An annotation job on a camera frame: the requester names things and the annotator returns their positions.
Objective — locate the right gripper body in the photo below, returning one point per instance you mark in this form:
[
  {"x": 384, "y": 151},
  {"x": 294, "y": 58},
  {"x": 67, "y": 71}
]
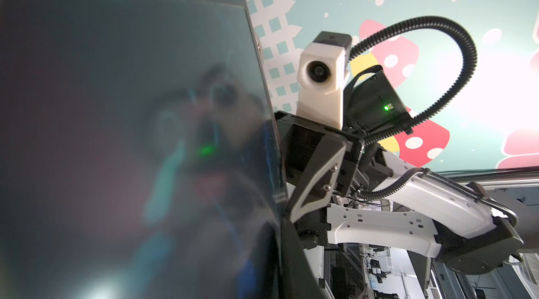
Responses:
[{"x": 318, "y": 161}]

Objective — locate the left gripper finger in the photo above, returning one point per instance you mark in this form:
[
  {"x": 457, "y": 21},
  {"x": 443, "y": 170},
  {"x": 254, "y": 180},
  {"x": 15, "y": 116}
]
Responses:
[{"x": 296, "y": 279}]

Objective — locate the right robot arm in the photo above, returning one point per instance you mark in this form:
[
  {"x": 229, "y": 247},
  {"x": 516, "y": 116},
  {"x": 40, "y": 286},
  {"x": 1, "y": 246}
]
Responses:
[{"x": 396, "y": 204}]

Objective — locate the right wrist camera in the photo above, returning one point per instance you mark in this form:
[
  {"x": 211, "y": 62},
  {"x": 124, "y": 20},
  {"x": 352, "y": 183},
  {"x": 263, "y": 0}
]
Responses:
[{"x": 322, "y": 75}]

